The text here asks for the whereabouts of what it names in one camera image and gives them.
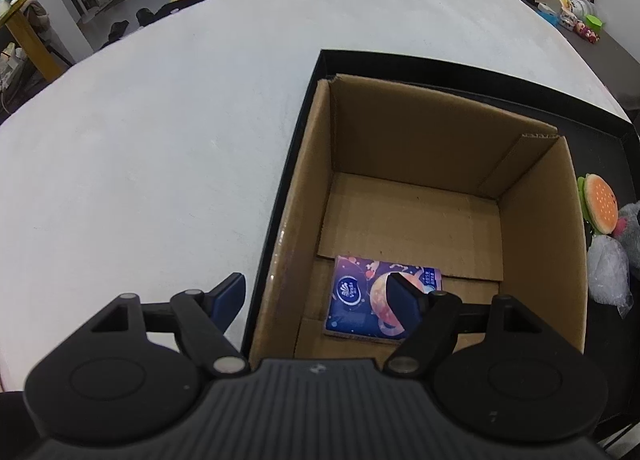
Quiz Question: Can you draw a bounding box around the yellow wooden table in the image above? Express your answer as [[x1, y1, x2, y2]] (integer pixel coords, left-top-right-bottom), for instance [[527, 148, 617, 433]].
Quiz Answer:
[[0, 0, 66, 81]]

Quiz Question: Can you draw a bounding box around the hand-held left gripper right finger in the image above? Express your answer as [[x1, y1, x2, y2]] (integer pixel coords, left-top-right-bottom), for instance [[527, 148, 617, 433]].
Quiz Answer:
[[384, 271, 543, 376]]

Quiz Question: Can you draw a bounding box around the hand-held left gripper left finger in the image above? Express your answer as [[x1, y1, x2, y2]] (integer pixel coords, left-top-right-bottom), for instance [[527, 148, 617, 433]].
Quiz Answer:
[[90, 273, 249, 381]]

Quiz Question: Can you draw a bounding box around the black shallow tray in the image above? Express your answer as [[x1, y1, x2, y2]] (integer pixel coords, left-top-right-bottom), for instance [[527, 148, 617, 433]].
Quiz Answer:
[[240, 49, 640, 456]]

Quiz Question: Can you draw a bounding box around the grey and pink plush toy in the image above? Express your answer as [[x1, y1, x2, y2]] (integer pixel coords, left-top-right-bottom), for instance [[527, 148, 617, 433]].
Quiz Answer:
[[612, 203, 640, 286]]

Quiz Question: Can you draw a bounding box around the grey desk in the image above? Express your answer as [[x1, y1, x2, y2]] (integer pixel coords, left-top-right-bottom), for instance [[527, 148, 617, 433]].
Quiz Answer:
[[537, 0, 640, 111]]

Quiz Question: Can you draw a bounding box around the burger plush toy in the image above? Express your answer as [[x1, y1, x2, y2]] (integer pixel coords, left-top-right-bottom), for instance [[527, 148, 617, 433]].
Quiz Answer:
[[576, 173, 621, 236]]

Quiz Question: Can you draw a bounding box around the brown cardboard box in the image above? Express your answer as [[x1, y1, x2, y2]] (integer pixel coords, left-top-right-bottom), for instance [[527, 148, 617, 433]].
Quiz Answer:
[[248, 74, 588, 371]]

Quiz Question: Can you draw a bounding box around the colourful small toy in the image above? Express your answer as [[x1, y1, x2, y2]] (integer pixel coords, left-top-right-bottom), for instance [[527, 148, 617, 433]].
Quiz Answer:
[[560, 10, 601, 44]]

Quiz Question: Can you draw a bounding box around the black floor mat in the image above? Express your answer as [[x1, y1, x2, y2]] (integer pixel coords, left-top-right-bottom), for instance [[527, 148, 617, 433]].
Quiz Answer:
[[152, 0, 216, 21]]

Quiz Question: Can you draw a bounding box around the clear bubble wrap bag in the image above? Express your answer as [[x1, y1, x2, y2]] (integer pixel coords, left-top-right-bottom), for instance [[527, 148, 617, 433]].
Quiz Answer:
[[586, 235, 633, 318]]

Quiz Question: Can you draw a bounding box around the white snack packet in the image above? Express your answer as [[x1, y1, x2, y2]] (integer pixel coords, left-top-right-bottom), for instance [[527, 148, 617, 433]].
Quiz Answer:
[[555, 0, 596, 18]]

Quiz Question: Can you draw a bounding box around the purple tissue packet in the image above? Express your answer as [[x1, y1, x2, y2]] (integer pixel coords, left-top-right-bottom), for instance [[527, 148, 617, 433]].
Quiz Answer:
[[324, 255, 443, 341]]

